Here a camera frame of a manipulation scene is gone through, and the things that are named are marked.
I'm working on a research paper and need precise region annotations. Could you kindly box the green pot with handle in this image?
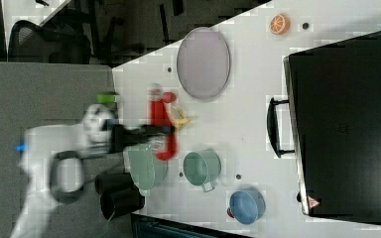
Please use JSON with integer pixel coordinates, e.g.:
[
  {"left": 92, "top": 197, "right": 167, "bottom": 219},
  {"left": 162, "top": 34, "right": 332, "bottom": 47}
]
[{"left": 183, "top": 149, "right": 221, "bottom": 192}]

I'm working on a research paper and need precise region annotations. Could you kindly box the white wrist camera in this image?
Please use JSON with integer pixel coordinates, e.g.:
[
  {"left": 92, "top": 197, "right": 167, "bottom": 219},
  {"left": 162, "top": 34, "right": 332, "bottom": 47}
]
[{"left": 82, "top": 104, "right": 115, "bottom": 144}]

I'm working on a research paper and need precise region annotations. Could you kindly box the red ketchup bottle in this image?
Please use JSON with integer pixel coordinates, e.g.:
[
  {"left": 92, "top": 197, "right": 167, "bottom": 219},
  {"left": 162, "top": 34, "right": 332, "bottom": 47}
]
[{"left": 149, "top": 84, "right": 178, "bottom": 161}]

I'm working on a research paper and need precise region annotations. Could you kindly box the red tomato toy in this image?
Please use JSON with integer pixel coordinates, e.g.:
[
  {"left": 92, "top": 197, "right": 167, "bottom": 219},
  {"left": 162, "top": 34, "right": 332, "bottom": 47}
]
[{"left": 163, "top": 92, "right": 177, "bottom": 103}]

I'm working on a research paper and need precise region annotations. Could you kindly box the green strainer bowl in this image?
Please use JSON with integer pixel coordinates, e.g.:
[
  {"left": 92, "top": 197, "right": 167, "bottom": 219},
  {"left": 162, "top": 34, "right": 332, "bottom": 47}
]
[{"left": 126, "top": 143, "right": 168, "bottom": 196}]

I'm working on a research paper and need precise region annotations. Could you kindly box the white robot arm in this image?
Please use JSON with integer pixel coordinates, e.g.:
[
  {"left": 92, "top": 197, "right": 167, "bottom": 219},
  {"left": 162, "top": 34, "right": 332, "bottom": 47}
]
[{"left": 10, "top": 120, "right": 175, "bottom": 238}]

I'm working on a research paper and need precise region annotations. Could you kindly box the black cylinder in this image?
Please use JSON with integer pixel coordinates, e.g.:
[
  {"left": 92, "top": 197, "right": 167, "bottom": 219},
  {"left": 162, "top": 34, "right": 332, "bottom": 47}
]
[
  {"left": 94, "top": 174, "right": 134, "bottom": 194},
  {"left": 100, "top": 188, "right": 145, "bottom": 220}
]

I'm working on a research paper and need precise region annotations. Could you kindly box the blue bowl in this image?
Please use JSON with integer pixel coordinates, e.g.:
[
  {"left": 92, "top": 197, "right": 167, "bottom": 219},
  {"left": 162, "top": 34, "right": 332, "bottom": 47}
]
[{"left": 228, "top": 189, "right": 266, "bottom": 225}]

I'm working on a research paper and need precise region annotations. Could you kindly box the black cylinder lower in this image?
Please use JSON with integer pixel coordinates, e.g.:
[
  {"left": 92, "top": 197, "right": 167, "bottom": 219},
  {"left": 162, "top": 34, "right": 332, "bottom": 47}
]
[{"left": 100, "top": 188, "right": 145, "bottom": 220}]

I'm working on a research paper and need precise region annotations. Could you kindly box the black oven appliance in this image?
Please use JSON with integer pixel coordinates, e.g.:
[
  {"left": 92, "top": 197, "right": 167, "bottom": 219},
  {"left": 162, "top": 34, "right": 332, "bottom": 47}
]
[{"left": 284, "top": 31, "right": 381, "bottom": 225}]

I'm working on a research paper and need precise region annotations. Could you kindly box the black oven door handle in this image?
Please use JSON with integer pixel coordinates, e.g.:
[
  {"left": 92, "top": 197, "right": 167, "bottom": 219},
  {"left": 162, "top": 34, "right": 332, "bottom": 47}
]
[{"left": 267, "top": 98, "right": 295, "bottom": 158}]

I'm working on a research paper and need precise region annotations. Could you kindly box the grey oval plate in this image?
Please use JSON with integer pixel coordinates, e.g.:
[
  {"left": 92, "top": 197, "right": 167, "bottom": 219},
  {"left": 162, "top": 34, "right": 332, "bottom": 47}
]
[{"left": 177, "top": 27, "right": 230, "bottom": 100}]

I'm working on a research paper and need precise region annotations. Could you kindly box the peeled banana toy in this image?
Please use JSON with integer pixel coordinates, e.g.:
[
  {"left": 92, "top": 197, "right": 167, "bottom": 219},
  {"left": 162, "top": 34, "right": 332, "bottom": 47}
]
[{"left": 170, "top": 107, "right": 191, "bottom": 130}]

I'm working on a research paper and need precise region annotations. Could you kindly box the black office chair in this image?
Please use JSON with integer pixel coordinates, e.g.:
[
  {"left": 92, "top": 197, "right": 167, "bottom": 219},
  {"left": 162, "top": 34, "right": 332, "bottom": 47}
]
[{"left": 8, "top": 20, "right": 91, "bottom": 64}]

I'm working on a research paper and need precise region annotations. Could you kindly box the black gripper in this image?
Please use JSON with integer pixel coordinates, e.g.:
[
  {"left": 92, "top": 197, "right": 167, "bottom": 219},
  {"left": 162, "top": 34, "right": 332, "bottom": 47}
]
[{"left": 110, "top": 124, "right": 176, "bottom": 154}]

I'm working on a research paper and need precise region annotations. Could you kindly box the black cylinder upper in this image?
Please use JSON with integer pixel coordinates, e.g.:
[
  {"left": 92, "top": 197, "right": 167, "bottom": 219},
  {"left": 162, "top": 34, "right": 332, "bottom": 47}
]
[{"left": 94, "top": 174, "right": 134, "bottom": 194}]

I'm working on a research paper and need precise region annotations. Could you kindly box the orange slice toy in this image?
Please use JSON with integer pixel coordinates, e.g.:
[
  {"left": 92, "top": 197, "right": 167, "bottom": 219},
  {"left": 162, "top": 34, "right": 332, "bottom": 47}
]
[{"left": 270, "top": 14, "right": 291, "bottom": 35}]

